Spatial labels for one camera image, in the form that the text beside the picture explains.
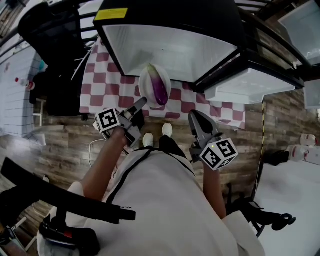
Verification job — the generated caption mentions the white open container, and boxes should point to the white open container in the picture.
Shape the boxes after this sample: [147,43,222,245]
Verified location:
[277,0,320,66]

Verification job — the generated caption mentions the teal object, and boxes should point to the teal object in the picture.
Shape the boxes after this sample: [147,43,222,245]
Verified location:
[37,58,49,72]

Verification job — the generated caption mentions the purple eggplant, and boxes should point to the purple eggplant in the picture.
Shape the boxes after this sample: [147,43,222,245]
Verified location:
[146,63,169,106]

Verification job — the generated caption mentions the black chest-mounted device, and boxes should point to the black chest-mounted device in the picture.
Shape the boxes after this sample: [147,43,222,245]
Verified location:
[37,214,101,256]

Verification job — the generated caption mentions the black metal rack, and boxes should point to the black metal rack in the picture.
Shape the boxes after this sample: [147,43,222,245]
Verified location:
[234,0,320,90]

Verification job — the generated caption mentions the table with pink checkered cloth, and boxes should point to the table with pink checkered cloth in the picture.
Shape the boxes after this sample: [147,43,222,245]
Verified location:
[79,37,247,131]

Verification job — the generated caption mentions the person's white shoe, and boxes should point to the person's white shoe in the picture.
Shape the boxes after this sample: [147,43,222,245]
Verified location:
[142,132,155,148]
[161,123,174,138]

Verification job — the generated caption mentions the black bag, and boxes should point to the black bag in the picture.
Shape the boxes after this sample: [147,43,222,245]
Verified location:
[263,149,291,166]

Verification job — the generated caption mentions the person's left white shoe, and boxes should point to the person's left white shoe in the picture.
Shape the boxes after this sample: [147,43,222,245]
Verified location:
[142,132,155,148]

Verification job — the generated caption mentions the person's left forearm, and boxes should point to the person's left forearm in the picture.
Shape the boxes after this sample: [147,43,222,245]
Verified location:
[82,129,128,202]

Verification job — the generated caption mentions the white red sack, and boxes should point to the white red sack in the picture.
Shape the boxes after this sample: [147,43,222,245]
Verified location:
[286,133,320,162]

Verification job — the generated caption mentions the clear bottle with red cap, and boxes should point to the clear bottle with red cap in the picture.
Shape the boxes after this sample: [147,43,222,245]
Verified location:
[14,76,29,88]

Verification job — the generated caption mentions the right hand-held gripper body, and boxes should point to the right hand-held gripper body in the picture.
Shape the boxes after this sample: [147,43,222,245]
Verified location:
[188,131,239,172]

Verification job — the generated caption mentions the black wheeled chair base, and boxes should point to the black wheeled chair base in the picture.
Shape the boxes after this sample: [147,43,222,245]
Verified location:
[224,183,297,238]

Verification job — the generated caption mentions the table with white grid cloth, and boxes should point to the table with white grid cloth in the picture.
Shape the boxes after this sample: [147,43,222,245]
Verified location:
[0,46,48,147]

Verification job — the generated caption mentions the white side panel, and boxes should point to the white side panel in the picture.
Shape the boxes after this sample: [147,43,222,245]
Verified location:
[303,79,320,110]

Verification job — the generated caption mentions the person's white shirt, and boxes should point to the person's white shirt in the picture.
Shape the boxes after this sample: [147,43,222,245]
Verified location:
[37,147,266,256]

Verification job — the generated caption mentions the person's right white shoe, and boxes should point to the person's right white shoe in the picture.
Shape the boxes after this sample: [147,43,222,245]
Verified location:
[161,123,174,138]

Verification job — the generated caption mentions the person's black trousers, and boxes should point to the person's black trousers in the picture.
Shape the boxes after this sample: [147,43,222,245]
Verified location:
[158,136,187,161]

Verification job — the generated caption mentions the white power strip cable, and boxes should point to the white power strip cable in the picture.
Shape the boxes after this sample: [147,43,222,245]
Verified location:
[88,138,106,166]

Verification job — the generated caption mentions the black mesh office chair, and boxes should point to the black mesh office chair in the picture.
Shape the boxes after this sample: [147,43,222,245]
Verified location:
[17,0,88,117]

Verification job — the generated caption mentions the white oval plate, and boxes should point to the white oval plate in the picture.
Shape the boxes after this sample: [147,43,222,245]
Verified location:
[138,64,172,110]

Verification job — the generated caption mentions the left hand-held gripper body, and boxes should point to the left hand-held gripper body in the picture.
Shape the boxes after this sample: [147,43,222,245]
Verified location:
[93,107,146,149]

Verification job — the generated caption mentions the large white sheet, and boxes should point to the large white sheet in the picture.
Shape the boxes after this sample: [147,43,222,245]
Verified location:
[252,159,320,256]

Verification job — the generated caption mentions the person's right forearm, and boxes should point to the person's right forearm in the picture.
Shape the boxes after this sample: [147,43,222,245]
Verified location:
[202,167,228,221]

